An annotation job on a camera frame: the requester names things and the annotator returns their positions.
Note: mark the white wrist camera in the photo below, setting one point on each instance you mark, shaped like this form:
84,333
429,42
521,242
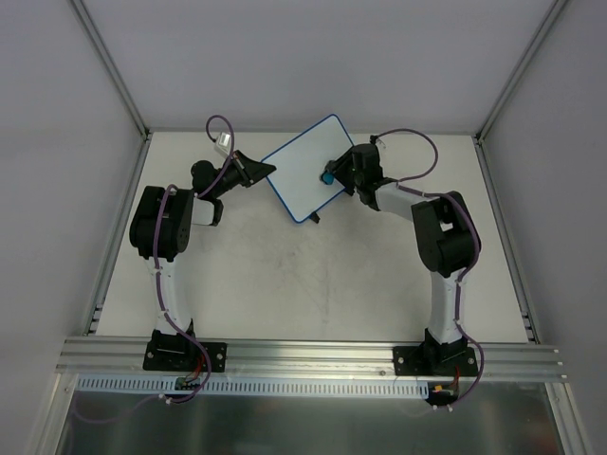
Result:
223,143
381,145

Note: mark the aluminium front rail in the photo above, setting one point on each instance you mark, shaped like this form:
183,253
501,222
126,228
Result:
510,362

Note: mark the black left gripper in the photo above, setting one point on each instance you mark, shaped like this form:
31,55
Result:
243,170

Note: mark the blue whiteboard eraser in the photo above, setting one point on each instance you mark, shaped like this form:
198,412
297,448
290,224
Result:
327,178

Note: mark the white slotted cable duct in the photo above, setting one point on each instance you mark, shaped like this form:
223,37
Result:
251,386

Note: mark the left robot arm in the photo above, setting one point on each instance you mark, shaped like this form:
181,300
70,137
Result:
161,227

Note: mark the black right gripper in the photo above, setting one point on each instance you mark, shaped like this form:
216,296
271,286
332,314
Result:
347,170

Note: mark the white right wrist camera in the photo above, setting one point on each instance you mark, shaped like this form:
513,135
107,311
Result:
381,145

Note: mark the left aluminium frame post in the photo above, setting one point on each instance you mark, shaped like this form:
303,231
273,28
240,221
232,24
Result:
100,48

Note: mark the blue framed whiteboard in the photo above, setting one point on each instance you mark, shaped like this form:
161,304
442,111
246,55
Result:
300,163

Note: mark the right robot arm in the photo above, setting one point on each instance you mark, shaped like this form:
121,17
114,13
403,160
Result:
447,241

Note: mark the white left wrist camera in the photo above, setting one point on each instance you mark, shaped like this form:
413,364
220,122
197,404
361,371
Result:
223,143

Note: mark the aluminium frame post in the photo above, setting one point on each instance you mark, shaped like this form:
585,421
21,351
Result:
100,48
536,42

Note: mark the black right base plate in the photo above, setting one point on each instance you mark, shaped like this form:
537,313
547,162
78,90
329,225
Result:
412,361

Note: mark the right aluminium frame post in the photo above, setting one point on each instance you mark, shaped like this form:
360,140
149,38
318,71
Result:
536,42

